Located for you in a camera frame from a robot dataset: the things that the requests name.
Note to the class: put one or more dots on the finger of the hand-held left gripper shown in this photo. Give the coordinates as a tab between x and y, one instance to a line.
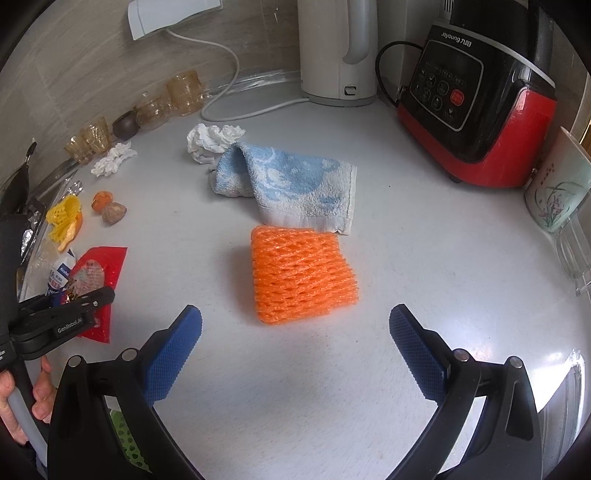
46	330

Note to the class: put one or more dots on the white electric kettle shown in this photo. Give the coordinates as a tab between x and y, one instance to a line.
328	50

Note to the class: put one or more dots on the clear glass pitcher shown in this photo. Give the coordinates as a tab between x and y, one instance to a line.
575	258

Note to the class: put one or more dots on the person's left hand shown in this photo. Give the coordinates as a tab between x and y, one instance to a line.
45	392

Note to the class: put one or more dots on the stainless steel sink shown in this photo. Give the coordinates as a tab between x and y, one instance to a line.
55	177

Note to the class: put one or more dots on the orange foam fruit net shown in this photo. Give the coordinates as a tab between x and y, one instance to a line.
302	274

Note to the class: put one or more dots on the white blue small packet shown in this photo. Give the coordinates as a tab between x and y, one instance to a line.
59	272

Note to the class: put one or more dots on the amber glass teapot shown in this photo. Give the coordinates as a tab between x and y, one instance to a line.
152	113

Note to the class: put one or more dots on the brown taro root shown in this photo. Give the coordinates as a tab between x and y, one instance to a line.
114	214

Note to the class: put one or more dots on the flower print ceramic mug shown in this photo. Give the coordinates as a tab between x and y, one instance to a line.
554	184

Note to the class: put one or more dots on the green plastic basket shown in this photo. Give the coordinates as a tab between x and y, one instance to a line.
127	443

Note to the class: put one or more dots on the brown ceramic cup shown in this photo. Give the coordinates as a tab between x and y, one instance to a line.
123	127

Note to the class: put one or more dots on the amber ribbed glass cup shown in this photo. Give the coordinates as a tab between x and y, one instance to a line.
184	92

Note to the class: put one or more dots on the amber patterned drinking glass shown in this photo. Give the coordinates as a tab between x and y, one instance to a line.
87	136
76	150
104	134

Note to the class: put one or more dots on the large crumpled white tissue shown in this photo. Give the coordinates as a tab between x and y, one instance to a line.
210	141

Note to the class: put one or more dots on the white power strip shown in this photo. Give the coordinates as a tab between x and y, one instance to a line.
171	16

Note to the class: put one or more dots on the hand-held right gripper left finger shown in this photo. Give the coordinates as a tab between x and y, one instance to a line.
173	355

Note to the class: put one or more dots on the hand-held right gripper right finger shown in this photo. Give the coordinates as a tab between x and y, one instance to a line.
415	355

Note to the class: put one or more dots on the red snack packet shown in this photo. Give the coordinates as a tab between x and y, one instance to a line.
108	267

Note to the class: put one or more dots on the blue white towel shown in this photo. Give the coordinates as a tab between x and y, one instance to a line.
295	184

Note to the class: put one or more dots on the round orange peel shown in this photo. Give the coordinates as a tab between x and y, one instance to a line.
102	201

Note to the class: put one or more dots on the flat orange peel piece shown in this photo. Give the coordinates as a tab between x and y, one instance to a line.
75	233

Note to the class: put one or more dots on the small crumpled white tissue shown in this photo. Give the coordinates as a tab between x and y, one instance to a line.
113	159

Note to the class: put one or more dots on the yellow foam fruit net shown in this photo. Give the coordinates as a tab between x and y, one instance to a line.
63	216

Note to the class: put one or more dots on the red black blender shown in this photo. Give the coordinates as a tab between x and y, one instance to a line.
485	115

